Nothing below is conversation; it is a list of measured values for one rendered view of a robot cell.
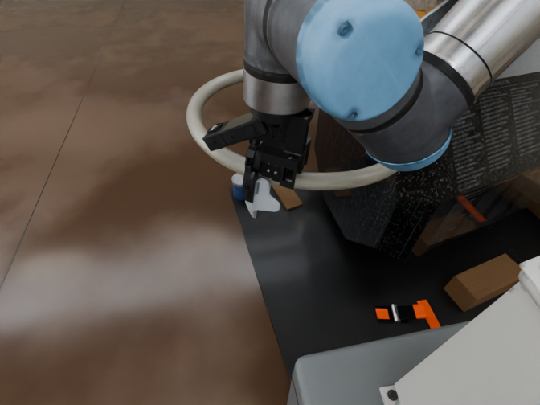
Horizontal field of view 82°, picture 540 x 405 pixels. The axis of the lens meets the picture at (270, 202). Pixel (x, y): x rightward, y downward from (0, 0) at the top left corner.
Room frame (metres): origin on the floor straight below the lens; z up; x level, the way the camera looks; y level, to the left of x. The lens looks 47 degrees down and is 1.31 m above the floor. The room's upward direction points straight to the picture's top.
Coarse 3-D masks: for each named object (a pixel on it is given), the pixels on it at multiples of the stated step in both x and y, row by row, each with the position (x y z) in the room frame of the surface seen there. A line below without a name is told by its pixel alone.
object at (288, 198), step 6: (276, 186) 1.31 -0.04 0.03; (282, 186) 1.31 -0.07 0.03; (276, 192) 1.26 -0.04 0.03; (282, 192) 1.26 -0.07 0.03; (288, 192) 1.26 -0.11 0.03; (294, 192) 1.26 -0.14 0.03; (282, 198) 1.21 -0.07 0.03; (288, 198) 1.21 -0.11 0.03; (294, 198) 1.21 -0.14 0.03; (288, 204) 1.17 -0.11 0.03; (294, 204) 1.17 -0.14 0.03; (300, 204) 1.17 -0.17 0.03
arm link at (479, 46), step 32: (480, 0) 0.34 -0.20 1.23; (512, 0) 0.32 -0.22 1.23; (448, 32) 0.33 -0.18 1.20; (480, 32) 0.31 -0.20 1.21; (512, 32) 0.31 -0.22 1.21; (448, 64) 0.30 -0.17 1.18; (480, 64) 0.30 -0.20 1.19; (416, 96) 0.26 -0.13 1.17; (448, 96) 0.28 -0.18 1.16; (384, 128) 0.25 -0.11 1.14; (416, 128) 0.26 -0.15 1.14; (448, 128) 0.30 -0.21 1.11; (384, 160) 0.28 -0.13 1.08; (416, 160) 0.27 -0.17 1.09
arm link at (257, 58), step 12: (252, 0) 0.36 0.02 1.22; (264, 0) 0.33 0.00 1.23; (252, 12) 0.35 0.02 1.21; (252, 24) 0.36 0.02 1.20; (252, 36) 0.36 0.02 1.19; (252, 48) 0.36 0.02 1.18; (264, 48) 0.35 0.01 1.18; (252, 60) 0.36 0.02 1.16; (264, 60) 0.35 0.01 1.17; (276, 60) 0.34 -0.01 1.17; (252, 72) 0.36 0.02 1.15; (264, 72) 0.35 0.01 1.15; (276, 72) 0.34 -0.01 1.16; (288, 72) 0.34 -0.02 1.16
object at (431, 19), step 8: (448, 0) 1.00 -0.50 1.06; (456, 0) 1.03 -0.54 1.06; (440, 8) 0.98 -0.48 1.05; (448, 8) 1.01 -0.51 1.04; (424, 16) 0.95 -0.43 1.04; (432, 16) 0.96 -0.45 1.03; (440, 16) 0.99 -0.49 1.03; (424, 24) 0.94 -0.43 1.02; (432, 24) 0.97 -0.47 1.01; (424, 32) 0.95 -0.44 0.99
